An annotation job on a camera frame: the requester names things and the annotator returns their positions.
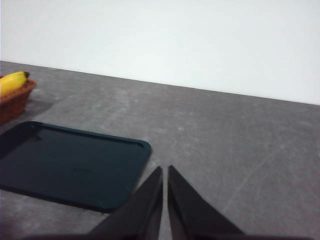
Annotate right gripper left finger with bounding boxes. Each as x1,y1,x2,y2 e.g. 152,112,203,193
86,165,164,240

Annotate brown wicker basket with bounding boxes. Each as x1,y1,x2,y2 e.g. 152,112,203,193
0,74,38,124

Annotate yellow banana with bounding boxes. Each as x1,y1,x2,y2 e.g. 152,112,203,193
0,71,31,97

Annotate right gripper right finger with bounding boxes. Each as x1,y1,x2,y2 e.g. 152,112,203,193
166,164,247,240

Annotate dark rectangular tray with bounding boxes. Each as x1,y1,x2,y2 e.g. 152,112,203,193
0,120,153,214

